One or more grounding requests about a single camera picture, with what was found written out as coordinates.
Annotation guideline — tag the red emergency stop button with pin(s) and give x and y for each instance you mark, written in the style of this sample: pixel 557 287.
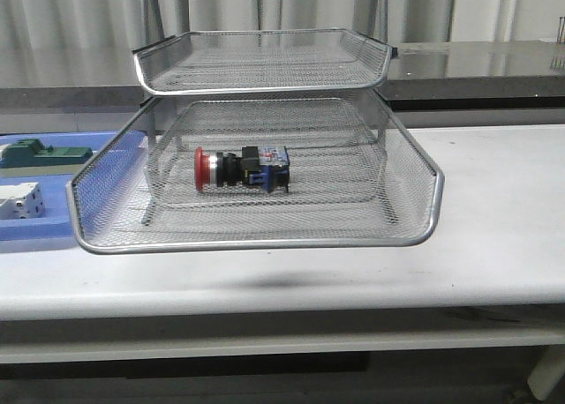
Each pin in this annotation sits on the red emergency stop button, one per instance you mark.
pixel 257 167

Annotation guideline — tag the silver mesh tray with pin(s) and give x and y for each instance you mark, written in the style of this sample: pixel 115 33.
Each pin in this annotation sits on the silver mesh tray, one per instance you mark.
pixel 264 61
pixel 334 155
pixel 404 212

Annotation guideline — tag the silver mesh bottom tray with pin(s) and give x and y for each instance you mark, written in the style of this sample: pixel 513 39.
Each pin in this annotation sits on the silver mesh bottom tray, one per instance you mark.
pixel 334 155

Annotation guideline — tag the silver mesh top tray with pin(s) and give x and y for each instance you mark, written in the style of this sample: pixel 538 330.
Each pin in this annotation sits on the silver mesh top tray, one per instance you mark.
pixel 264 61

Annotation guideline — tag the blue plastic tray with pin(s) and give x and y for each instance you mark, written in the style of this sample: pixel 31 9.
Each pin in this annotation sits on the blue plastic tray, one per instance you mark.
pixel 76 197

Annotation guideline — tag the dark background counter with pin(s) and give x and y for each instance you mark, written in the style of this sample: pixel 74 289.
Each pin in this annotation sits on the dark background counter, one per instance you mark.
pixel 424 76

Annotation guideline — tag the green electrical component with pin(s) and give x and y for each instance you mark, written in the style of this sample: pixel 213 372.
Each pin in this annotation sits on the green electrical component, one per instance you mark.
pixel 26 153

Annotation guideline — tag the white circuit breaker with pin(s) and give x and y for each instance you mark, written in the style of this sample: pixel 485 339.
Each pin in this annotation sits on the white circuit breaker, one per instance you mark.
pixel 21 201

